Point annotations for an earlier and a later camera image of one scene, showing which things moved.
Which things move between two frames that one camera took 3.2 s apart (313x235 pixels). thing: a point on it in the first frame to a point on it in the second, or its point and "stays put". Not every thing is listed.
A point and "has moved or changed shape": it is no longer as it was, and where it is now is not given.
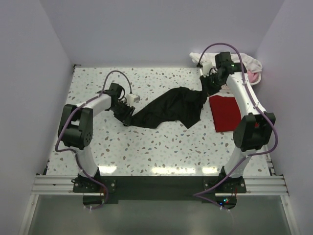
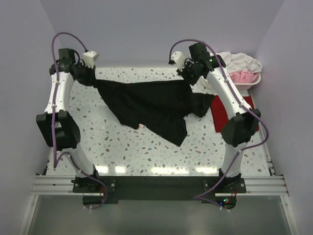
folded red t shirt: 226,112 stays put
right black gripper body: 212,83 to 189,72
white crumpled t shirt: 253,64 stays put
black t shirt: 183,104 has moved or changed shape
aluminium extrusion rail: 256,185 stays put
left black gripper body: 122,111 to 85,74
